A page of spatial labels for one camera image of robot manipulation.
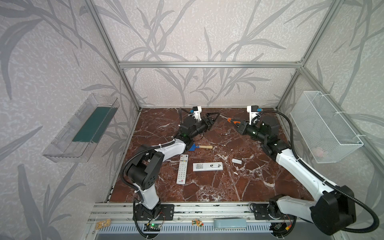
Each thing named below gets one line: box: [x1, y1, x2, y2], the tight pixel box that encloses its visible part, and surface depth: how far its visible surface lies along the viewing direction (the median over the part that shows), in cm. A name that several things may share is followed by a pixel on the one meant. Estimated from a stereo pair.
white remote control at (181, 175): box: [176, 154, 189, 185], surface depth 88 cm
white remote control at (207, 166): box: [192, 161, 224, 172], surface depth 90 cm
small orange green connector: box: [192, 219, 204, 227], surface depth 72 cm
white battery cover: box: [231, 158, 242, 165], surface depth 93 cm
